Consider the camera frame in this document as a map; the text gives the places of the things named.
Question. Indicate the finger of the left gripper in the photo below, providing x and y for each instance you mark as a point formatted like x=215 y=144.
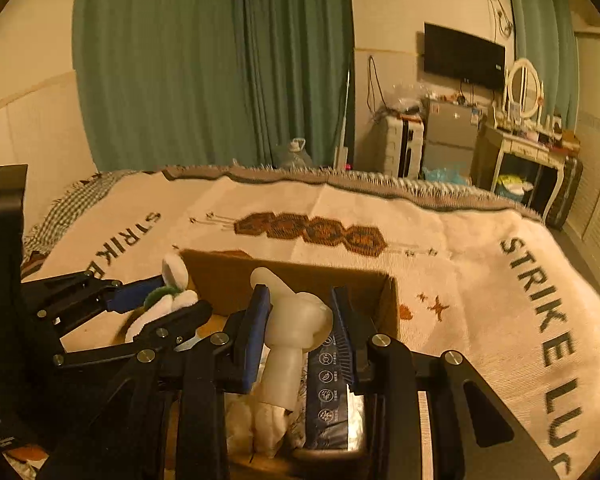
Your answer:
x=135 y=295
x=179 y=327

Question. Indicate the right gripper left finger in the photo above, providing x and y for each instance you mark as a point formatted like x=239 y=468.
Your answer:
x=248 y=340

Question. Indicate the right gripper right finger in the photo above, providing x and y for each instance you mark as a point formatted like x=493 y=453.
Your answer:
x=353 y=332

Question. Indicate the white green plush toy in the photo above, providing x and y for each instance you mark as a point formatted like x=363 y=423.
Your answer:
x=172 y=296

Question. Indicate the white fluffy plush bundle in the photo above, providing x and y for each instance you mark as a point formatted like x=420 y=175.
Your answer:
x=253 y=427

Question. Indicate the dark blue packet in box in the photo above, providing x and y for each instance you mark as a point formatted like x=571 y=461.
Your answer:
x=334 y=417

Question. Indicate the brown cardboard box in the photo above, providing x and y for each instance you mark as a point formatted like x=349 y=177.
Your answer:
x=200 y=452

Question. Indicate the striped bed sheet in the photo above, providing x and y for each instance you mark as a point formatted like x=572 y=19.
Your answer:
x=64 y=210

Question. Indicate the cream printed bed blanket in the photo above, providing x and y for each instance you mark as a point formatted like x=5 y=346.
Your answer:
x=465 y=270

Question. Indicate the clear water jug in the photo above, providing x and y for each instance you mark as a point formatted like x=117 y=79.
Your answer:
x=292 y=155

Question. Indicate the white mop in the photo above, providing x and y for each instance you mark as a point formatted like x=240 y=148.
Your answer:
x=341 y=152

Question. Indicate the white suitcase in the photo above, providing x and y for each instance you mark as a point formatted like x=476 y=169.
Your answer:
x=401 y=142

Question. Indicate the large green curtain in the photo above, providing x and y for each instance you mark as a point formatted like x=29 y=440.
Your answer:
x=200 y=82

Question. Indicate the dark suitcase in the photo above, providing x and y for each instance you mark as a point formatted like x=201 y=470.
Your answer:
x=560 y=209

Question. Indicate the grey mini fridge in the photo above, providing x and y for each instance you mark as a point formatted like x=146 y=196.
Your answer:
x=450 y=137

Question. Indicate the white dressing table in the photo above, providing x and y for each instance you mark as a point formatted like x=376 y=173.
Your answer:
x=497 y=152

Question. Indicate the white sliding wardrobe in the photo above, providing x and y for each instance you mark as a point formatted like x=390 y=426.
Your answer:
x=583 y=223

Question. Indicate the white oval vanity mirror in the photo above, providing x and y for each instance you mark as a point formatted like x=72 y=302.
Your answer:
x=524 y=91

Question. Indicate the narrow green curtain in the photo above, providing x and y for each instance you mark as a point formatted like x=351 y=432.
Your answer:
x=544 y=35

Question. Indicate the black wall television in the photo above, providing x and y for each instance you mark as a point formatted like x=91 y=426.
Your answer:
x=467 y=58

